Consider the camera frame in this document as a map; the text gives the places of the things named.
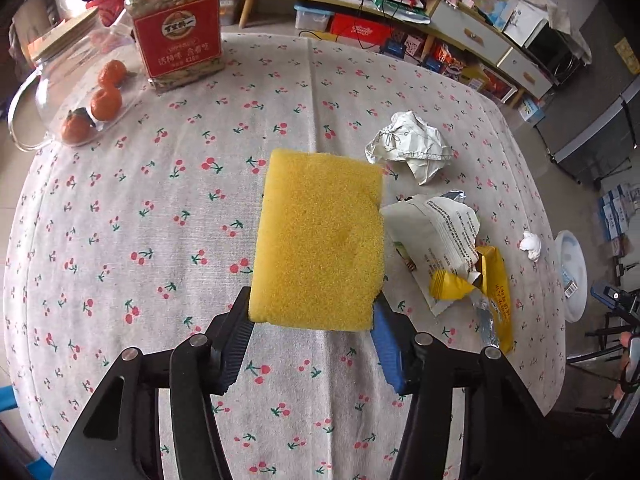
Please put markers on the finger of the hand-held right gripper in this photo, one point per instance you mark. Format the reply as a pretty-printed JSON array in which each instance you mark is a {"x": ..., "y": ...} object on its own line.
[
  {"x": 607, "y": 294},
  {"x": 611, "y": 332}
]

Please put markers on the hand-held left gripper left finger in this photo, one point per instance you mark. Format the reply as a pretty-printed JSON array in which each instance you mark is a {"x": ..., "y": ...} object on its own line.
[{"x": 235, "y": 355}]

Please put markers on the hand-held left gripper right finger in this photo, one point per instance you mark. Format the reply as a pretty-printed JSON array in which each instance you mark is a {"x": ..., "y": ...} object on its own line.
[{"x": 390, "y": 355}]

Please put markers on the white patterned plastic bin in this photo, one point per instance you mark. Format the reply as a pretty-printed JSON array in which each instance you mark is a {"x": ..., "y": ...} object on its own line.
[{"x": 572, "y": 260}]

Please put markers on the yellow snack packet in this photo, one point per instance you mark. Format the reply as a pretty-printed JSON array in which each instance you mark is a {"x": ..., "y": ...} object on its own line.
[
  {"x": 447, "y": 286},
  {"x": 497, "y": 290}
]

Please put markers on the white tissue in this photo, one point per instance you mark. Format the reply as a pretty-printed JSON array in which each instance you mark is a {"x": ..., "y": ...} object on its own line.
[{"x": 530, "y": 246}]

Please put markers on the white printed snack packet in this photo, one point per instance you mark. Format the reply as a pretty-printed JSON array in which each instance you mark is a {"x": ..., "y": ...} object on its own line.
[{"x": 440, "y": 240}]

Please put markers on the yellow sponge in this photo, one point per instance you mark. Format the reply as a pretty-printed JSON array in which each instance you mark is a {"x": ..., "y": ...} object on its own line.
[{"x": 315, "y": 240}]

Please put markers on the white foil wrapper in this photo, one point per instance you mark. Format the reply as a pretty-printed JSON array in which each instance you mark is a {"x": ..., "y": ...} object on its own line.
[{"x": 410, "y": 145}]

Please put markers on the person's right hand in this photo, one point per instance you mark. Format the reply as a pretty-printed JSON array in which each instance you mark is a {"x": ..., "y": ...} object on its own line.
[{"x": 625, "y": 340}]

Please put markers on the stack of blue white boxes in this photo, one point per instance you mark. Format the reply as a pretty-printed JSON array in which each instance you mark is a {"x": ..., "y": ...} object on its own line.
[{"x": 615, "y": 215}]

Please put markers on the cherry print tablecloth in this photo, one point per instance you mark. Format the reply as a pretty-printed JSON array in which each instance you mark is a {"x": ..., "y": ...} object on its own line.
[{"x": 150, "y": 210}]

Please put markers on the blue white carton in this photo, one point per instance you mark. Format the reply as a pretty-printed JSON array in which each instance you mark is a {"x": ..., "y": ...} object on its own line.
[{"x": 531, "y": 110}]

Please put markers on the white cabinet drawer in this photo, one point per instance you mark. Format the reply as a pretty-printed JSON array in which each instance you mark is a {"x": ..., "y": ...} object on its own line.
[
  {"x": 522, "y": 72},
  {"x": 460, "y": 30}
]

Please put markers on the red white storage box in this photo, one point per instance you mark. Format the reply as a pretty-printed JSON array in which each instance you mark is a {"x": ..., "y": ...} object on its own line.
[{"x": 495, "y": 85}]

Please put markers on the tangerine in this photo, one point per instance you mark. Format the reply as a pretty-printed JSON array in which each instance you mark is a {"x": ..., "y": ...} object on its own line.
[
  {"x": 106, "y": 103},
  {"x": 77, "y": 125},
  {"x": 111, "y": 72}
]

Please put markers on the lion print cardboard box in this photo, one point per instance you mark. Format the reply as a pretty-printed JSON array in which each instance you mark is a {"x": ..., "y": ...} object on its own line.
[{"x": 447, "y": 57}]

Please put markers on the white crumpled cloth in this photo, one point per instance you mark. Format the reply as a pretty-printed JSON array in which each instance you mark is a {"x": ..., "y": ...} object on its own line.
[{"x": 562, "y": 10}]

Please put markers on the white paper bag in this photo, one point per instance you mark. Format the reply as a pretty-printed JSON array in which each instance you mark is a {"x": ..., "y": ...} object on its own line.
[{"x": 522, "y": 17}]

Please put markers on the small patterned gift box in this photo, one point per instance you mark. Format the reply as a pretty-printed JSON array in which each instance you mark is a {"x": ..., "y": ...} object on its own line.
[{"x": 410, "y": 45}]

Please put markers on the wooden white tv cabinet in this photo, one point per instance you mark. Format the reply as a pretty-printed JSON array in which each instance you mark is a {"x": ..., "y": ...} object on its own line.
[{"x": 450, "y": 20}]

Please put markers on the red label plastic jar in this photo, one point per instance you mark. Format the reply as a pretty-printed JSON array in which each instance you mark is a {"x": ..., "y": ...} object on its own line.
[{"x": 177, "y": 40}]

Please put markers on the red gift box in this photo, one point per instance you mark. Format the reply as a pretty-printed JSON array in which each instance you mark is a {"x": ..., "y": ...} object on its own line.
[{"x": 357, "y": 30}]

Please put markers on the blue lid storage box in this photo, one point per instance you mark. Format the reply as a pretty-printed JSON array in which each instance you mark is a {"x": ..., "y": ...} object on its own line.
[{"x": 312, "y": 19}]

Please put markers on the green white plastic bag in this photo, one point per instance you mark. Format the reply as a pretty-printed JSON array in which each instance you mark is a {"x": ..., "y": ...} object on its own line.
[{"x": 405, "y": 10}]

